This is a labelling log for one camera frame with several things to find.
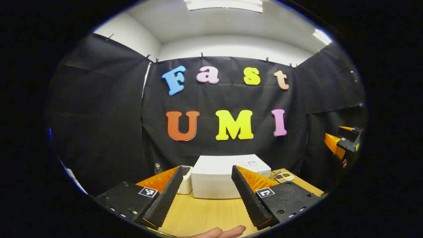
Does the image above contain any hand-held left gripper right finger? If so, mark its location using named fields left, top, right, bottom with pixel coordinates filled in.
left=231, top=165, right=323, bottom=231

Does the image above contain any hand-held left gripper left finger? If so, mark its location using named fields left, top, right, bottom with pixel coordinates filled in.
left=94, top=165, right=184, bottom=230

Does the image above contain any white microwave oven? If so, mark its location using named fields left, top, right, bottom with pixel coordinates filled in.
left=191, top=154, right=272, bottom=200

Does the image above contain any white lidded container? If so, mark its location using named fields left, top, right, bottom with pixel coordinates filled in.
left=177, top=165, right=193, bottom=195

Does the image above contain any white divided seasoning tray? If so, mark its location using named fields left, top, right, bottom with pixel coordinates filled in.
left=275, top=172, right=295, bottom=183

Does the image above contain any ceiling light panel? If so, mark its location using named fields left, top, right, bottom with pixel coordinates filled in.
left=183, top=0, right=263, bottom=14
left=312, top=29, right=333, bottom=46

